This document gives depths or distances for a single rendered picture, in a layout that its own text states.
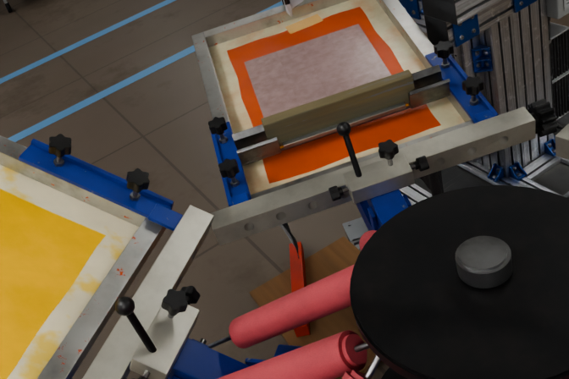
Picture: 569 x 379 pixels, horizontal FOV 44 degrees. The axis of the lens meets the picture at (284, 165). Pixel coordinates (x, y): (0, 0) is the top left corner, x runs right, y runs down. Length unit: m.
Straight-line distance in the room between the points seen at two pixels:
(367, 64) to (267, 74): 0.27
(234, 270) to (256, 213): 1.55
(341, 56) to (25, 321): 1.08
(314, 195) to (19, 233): 0.56
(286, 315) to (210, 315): 1.78
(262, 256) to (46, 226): 1.69
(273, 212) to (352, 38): 0.72
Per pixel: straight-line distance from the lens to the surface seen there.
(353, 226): 2.95
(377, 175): 1.37
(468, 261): 0.80
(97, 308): 1.23
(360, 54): 1.91
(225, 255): 3.03
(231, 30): 2.11
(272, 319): 1.07
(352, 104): 1.61
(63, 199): 1.41
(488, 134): 1.48
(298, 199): 1.41
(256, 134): 1.64
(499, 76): 2.47
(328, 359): 0.88
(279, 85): 1.87
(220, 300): 2.85
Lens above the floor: 1.91
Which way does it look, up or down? 34 degrees down
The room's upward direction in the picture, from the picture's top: 18 degrees counter-clockwise
